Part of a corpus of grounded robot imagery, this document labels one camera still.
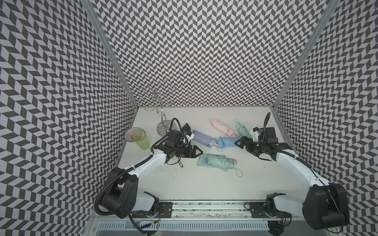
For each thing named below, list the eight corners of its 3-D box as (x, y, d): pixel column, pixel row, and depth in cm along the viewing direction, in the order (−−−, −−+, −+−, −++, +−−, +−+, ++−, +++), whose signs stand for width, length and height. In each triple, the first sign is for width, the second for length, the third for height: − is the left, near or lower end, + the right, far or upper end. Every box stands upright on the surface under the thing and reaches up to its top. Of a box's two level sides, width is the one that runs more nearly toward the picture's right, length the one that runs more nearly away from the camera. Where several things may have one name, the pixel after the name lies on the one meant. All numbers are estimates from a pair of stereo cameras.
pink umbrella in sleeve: (209, 123, 109) (210, 120, 106) (213, 120, 110) (213, 117, 107) (229, 137, 101) (230, 134, 98) (233, 134, 103) (234, 131, 100)
